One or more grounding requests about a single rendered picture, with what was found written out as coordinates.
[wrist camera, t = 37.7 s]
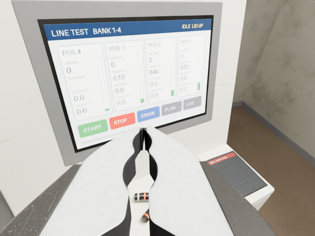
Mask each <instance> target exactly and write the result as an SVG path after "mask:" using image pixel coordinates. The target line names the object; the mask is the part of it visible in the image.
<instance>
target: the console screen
mask: <svg viewBox="0 0 315 236"><path fill-rule="evenodd" d="M11 2H12V6H13V9H14V12H15V15H16V18H17V21H18V24H19V27H20V30H21V33H22V36H23V39H24V42H25V45H26V49H27V52H28V55H29V58H30V61H31V64H32V67H33V70H34V73H35V76H36V79H37V82H38V85H39V88H40V92H41V95H42V98H43V101H44V103H45V107H46V110H47V113H48V116H49V119H50V122H51V125H52V128H53V131H54V135H55V138H56V141H57V143H58V146H59V149H60V153H61V156H62V159H63V162H64V165H65V166H68V165H71V164H74V163H77V162H81V161H84V160H85V159H86V158H88V157H89V156H90V155H91V154H92V153H94V152H95V151H96V150H97V149H99V148H100V147H102V146H103V145H104V144H106V143H108V142H110V141H112V140H113V139H115V138H117V137H118V136H120V135H122V134H124V133H125V132H127V131H129V130H130V129H132V128H134V127H138V126H141V127H148V126H152V127H154V128H156V129H157V130H159V131H161V132H162V133H164V134H169V133H173V132H175V131H178V130H182V129H185V128H188V127H191V126H194V125H197V124H200V123H204V122H207V121H210V120H212V113H213V103H214V93H215V83H216V73H217V62H218V48H219V38H220V28H221V18H222V8H223V3H222V2H201V1H127V0H11Z"/></svg>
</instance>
